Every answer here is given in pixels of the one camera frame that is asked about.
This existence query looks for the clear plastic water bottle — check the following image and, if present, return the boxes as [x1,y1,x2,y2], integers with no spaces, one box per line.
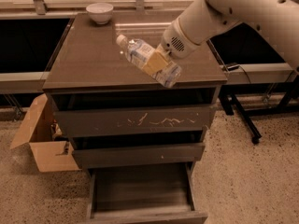
[116,35,181,88]

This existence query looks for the grey bottom drawer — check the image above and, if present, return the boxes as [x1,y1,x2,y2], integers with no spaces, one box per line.
[84,163,207,224]

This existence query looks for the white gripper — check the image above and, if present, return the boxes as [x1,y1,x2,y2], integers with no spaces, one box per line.
[142,17,201,76]

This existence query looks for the white ceramic bowl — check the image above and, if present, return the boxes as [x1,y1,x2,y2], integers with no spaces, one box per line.
[86,3,114,24]

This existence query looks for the small black device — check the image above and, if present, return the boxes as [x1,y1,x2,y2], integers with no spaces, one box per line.
[225,63,239,71]

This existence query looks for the grey drawer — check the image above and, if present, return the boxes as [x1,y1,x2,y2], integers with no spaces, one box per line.
[54,89,216,137]
[84,163,207,224]
[72,131,205,169]

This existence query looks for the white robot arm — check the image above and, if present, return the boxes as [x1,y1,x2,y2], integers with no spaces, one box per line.
[157,0,299,70]

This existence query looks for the grey middle drawer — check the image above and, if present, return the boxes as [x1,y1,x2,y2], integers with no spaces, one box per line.
[72,131,205,169]

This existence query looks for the open cardboard box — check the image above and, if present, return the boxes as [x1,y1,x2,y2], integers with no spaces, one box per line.
[10,94,79,173]

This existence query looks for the black metal stand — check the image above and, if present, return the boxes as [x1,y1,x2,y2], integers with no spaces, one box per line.
[219,77,299,145]

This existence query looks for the grey drawer cabinet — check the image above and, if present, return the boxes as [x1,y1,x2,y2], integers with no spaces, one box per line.
[42,9,229,173]

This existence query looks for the grey top drawer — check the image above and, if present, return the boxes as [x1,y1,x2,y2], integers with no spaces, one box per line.
[54,89,216,137]

